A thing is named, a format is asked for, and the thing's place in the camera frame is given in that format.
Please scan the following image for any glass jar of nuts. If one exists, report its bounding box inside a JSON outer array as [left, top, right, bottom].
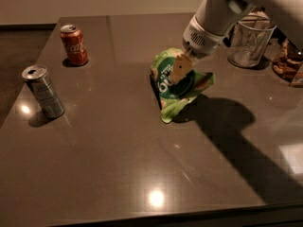
[[273, 39, 303, 82]]

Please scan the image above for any green rice chip bag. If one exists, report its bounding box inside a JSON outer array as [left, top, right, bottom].
[[151, 48, 215, 123]]

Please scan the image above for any wire mesh cup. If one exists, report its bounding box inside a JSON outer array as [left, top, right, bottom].
[[227, 13, 276, 68]]

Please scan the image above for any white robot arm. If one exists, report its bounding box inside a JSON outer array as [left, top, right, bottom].
[[169, 0, 303, 84]]

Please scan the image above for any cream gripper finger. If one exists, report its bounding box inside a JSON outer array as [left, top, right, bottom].
[[169, 53, 194, 83]]

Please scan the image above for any silver green soda can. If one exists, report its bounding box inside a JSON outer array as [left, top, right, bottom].
[[22, 65, 64, 118]]

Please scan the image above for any red cola can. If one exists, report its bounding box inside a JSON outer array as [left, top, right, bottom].
[[61, 24, 89, 66]]

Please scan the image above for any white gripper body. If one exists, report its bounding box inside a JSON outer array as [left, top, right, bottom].
[[183, 15, 226, 60]]

